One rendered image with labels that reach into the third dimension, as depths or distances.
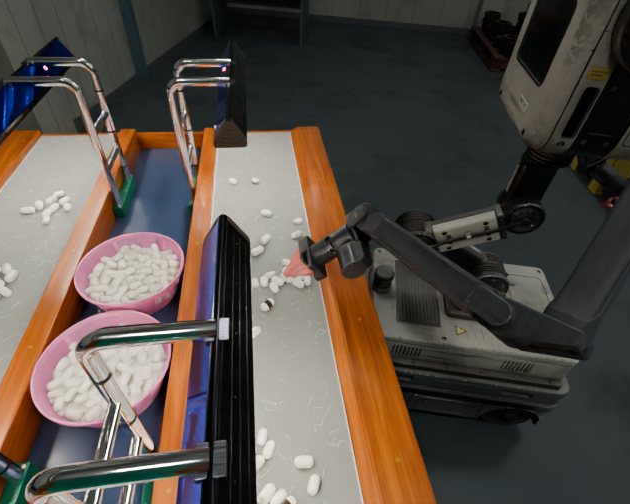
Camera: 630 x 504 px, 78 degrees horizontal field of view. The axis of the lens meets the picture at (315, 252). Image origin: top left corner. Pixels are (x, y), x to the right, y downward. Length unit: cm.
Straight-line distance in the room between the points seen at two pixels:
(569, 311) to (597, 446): 141
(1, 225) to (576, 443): 213
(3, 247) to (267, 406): 88
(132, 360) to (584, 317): 85
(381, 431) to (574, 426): 127
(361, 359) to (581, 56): 71
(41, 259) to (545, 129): 127
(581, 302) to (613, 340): 177
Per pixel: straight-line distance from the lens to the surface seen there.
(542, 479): 182
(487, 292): 63
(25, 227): 142
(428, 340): 132
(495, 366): 146
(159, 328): 50
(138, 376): 93
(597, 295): 63
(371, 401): 84
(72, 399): 98
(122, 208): 143
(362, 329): 93
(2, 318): 117
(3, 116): 123
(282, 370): 89
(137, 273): 115
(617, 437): 207
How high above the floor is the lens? 151
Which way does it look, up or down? 43 degrees down
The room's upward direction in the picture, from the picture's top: 4 degrees clockwise
